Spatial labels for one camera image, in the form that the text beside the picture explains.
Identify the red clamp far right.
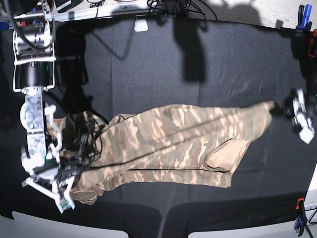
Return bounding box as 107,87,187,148
308,29,317,58

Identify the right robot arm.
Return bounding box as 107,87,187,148
0,0,97,212

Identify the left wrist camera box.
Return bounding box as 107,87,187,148
299,127,315,144

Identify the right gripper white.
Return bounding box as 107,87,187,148
22,176,75,201

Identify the camouflage t-shirt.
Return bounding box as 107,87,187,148
54,101,275,205

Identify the orange blue clamp right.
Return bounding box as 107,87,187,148
294,198,307,237

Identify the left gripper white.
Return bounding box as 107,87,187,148
285,89,315,135

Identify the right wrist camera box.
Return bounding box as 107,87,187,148
55,198,75,214

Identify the black table cloth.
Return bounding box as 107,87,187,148
0,18,317,238

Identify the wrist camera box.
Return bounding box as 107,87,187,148
299,127,315,144
55,198,75,214

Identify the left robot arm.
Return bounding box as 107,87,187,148
284,86,317,144

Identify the blue clamp far right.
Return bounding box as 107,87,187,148
295,4,312,33

